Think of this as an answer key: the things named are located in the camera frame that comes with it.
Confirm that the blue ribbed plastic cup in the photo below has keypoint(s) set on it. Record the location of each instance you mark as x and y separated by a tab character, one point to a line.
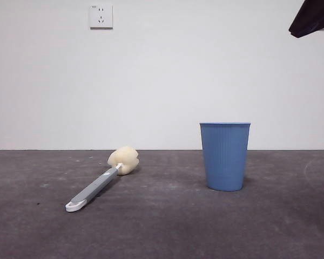
225	156

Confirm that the grey cup brush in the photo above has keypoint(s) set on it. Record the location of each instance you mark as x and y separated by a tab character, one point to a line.
97	186

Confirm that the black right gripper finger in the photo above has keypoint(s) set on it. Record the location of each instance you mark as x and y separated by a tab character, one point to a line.
313	16

